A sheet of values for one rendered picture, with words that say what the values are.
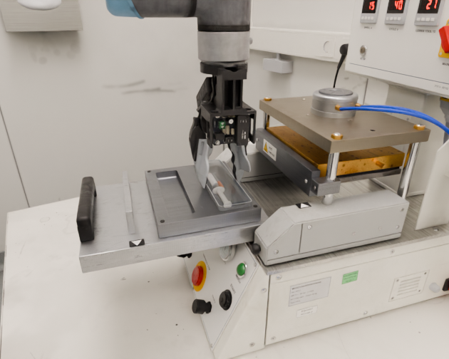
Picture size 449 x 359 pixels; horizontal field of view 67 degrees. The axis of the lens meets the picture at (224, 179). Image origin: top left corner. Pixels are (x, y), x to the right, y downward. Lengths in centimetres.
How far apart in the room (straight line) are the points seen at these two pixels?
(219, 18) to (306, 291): 43
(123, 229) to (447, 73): 57
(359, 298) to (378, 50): 47
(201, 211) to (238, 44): 25
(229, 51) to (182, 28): 156
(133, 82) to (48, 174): 67
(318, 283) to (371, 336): 17
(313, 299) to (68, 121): 162
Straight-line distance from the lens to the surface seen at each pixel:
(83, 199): 58
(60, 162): 203
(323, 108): 63
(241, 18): 50
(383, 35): 77
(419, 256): 71
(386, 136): 57
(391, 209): 61
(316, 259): 56
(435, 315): 82
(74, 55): 192
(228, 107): 51
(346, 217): 56
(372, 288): 69
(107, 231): 56
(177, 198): 61
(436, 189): 67
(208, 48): 50
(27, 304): 83
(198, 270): 71
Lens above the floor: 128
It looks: 26 degrees down
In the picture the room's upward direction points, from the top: straight up
